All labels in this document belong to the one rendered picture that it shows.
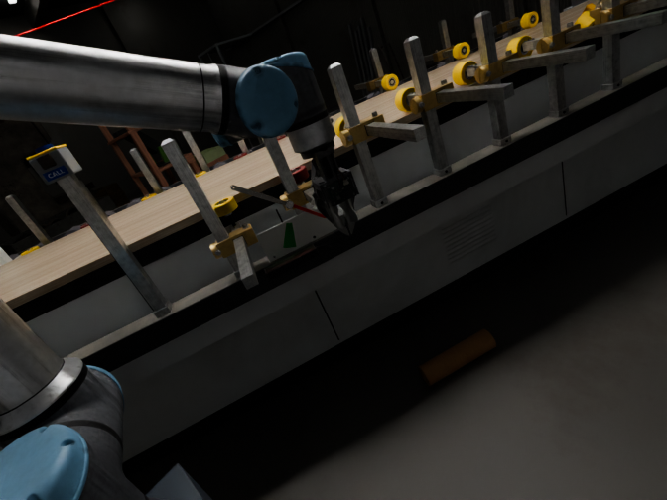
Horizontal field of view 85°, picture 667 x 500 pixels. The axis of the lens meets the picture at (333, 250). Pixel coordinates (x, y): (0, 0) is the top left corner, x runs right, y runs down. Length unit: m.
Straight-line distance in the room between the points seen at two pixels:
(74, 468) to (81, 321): 0.94
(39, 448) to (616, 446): 1.31
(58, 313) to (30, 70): 1.10
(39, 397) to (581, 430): 1.32
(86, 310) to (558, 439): 1.55
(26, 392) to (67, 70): 0.47
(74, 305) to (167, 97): 1.09
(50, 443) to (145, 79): 0.48
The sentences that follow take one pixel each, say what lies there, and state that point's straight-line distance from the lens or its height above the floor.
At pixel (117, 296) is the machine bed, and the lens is 1.45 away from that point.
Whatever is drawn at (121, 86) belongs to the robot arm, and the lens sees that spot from 0.51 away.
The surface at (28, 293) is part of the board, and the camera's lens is 1.45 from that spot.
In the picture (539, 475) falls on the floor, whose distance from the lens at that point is 1.31.
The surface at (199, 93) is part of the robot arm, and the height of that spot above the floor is 1.18.
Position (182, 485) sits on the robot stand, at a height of 0.60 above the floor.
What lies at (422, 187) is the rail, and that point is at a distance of 1.26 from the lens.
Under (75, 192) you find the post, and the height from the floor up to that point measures 1.11.
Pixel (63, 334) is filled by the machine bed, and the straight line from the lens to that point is 1.56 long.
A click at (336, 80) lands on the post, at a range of 1.12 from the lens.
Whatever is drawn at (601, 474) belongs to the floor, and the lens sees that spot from 1.33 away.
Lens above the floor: 1.16
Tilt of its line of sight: 26 degrees down
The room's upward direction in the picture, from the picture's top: 23 degrees counter-clockwise
